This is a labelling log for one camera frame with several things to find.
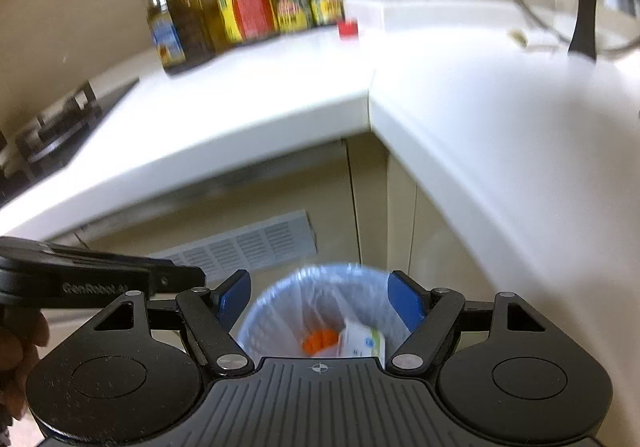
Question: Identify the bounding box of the small white scrap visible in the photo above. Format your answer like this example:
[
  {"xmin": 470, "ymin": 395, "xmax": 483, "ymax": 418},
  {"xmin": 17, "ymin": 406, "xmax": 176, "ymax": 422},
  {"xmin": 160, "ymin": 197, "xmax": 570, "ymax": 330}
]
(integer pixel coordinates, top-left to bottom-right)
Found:
[{"xmin": 507, "ymin": 26, "xmax": 559, "ymax": 51}]

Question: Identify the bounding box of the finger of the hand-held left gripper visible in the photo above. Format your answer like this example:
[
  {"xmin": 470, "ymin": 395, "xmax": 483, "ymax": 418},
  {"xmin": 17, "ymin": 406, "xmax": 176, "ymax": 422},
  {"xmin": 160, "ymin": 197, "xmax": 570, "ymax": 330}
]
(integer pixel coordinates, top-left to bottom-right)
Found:
[{"xmin": 144, "ymin": 256, "xmax": 207, "ymax": 299}]

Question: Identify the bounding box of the person's left hand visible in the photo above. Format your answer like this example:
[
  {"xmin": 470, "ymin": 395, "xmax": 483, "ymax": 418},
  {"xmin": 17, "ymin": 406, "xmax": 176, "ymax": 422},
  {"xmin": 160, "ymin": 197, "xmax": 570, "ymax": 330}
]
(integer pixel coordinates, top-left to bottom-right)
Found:
[{"xmin": 0, "ymin": 311, "xmax": 51, "ymax": 424}]

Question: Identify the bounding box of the beige cabinet door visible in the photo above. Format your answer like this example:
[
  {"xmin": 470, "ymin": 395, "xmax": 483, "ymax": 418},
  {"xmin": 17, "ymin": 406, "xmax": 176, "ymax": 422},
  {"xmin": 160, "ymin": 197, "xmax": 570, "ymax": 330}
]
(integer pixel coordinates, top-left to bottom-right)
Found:
[
  {"xmin": 75, "ymin": 134, "xmax": 389, "ymax": 279},
  {"xmin": 387, "ymin": 146, "xmax": 502, "ymax": 309}
]

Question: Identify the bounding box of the tall glass jar yellow label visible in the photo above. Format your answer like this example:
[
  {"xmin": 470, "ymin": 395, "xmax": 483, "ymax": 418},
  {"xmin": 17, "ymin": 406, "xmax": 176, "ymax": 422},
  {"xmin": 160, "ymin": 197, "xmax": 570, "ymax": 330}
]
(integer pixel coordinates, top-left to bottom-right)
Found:
[{"xmin": 273, "ymin": 0, "xmax": 312, "ymax": 34}]

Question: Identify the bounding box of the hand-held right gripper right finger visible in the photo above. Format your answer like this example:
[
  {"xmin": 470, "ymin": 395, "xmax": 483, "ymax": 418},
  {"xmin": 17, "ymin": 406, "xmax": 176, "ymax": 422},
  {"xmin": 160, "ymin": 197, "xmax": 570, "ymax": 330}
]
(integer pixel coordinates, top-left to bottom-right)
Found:
[{"xmin": 387, "ymin": 270, "xmax": 548, "ymax": 374}]

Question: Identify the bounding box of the trash bin with clear bag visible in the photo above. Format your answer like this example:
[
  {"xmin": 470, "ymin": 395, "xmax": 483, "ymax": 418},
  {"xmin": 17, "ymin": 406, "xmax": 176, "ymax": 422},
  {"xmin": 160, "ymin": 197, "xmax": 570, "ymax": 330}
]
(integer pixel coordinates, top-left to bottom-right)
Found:
[{"xmin": 235, "ymin": 261, "xmax": 417, "ymax": 369}]

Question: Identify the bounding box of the grey cabinet vent grille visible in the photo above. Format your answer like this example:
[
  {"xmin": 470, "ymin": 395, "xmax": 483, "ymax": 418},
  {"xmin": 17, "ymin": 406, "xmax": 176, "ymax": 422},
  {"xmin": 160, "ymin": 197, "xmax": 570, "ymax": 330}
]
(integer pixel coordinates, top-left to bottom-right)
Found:
[{"xmin": 149, "ymin": 209, "xmax": 319, "ymax": 281}]

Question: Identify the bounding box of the white green paper package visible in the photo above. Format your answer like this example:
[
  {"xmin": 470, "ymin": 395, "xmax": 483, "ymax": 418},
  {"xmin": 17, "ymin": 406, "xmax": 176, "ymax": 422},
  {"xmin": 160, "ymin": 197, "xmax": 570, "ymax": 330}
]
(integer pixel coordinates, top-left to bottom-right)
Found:
[{"xmin": 337, "ymin": 319, "xmax": 387, "ymax": 359}]

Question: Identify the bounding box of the short yellow label sauce jar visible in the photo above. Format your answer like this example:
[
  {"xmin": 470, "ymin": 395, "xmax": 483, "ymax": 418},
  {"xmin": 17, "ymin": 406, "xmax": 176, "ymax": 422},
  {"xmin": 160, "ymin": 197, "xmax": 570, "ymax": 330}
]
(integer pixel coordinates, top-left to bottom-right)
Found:
[{"xmin": 308, "ymin": 0, "xmax": 345, "ymax": 27}]

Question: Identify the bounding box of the blue label oil bottle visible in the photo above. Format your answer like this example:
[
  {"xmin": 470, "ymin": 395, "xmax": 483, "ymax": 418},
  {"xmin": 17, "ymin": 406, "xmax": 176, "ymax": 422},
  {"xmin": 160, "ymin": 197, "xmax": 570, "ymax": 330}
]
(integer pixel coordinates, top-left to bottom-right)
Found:
[{"xmin": 144, "ymin": 0, "xmax": 187, "ymax": 76}]

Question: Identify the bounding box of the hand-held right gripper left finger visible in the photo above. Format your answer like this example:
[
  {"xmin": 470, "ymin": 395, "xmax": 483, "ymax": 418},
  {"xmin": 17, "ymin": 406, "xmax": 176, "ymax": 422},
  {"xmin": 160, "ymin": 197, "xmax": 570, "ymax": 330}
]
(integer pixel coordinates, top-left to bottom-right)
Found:
[{"xmin": 92, "ymin": 269, "xmax": 252, "ymax": 375}]

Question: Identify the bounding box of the black gas stove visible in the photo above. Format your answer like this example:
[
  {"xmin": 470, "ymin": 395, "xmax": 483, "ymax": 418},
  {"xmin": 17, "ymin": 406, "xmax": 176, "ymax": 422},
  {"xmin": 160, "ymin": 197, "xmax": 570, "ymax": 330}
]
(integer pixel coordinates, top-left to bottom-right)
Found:
[{"xmin": 0, "ymin": 76, "xmax": 141, "ymax": 209}]

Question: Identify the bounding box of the dark olive oil bottle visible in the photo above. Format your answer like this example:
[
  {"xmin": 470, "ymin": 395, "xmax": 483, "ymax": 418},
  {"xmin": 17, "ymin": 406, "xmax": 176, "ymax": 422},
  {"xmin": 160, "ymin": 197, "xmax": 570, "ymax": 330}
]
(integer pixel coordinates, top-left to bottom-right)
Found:
[{"xmin": 174, "ymin": 0, "xmax": 217, "ymax": 64}]

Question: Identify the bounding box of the orange mesh net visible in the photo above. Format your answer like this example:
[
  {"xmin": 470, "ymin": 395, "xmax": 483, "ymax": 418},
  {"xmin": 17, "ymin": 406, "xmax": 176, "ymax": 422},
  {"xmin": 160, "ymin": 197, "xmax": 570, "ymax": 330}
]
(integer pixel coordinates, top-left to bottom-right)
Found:
[{"xmin": 302, "ymin": 326, "xmax": 342, "ymax": 357}]

